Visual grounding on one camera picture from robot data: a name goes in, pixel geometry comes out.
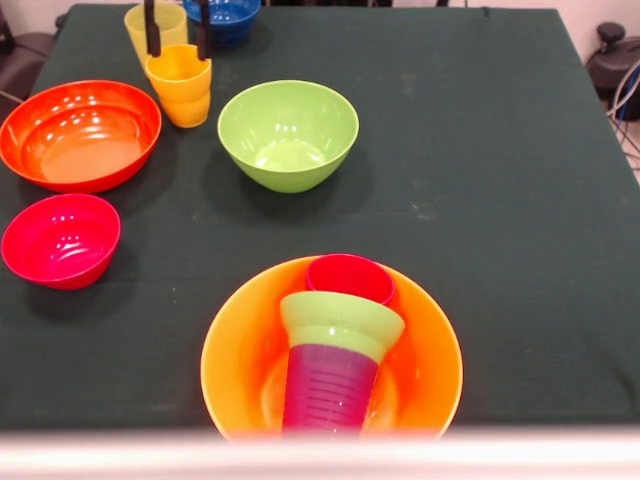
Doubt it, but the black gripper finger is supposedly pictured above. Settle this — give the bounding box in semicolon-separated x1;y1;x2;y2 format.
197;0;213;62
143;0;163;58

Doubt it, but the large green bowl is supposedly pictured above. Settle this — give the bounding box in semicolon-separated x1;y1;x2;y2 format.
217;79;360;194

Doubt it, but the small pink bowl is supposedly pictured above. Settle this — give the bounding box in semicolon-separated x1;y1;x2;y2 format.
0;193;122;291

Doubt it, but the pink cup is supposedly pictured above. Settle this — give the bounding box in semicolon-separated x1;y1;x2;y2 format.
305;253;397;307

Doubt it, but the large orange bowl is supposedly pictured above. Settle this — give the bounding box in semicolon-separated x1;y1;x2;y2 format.
200;254;464;444

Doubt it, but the small green bowl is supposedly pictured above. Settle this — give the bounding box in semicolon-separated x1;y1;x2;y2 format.
278;291;405;365

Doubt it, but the purple cup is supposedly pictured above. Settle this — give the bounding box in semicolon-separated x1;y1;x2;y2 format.
282;343;380;442

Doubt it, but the lime yellow-green cup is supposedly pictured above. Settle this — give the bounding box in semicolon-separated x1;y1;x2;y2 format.
123;2;189;69

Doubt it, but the blue bowl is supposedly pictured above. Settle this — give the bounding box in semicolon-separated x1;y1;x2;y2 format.
182;0;263;47

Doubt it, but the yellow cup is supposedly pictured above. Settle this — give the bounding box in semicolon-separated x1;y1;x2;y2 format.
144;43;213;129

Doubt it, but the wide red-orange bowl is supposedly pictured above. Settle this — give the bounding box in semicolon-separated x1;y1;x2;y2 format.
0;79;163;194

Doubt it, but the dark green tablecloth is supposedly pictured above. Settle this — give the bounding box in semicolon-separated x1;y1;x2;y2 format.
0;3;640;431

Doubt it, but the tangle of cables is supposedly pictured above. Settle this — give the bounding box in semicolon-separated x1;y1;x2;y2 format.
606;63;640;171

